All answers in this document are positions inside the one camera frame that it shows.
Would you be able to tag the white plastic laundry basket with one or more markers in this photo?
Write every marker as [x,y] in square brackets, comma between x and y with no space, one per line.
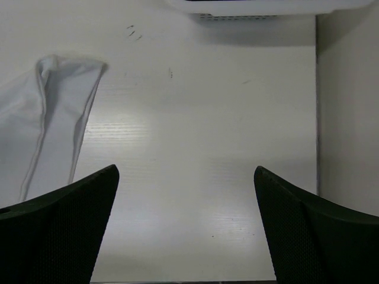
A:
[262,9]

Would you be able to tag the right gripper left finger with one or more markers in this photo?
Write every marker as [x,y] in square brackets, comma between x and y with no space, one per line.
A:
[56,237]

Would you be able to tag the white skirt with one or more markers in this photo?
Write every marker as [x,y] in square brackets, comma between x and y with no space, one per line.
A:
[43,118]

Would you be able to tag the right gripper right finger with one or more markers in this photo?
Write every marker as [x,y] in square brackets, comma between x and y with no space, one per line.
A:
[313,240]

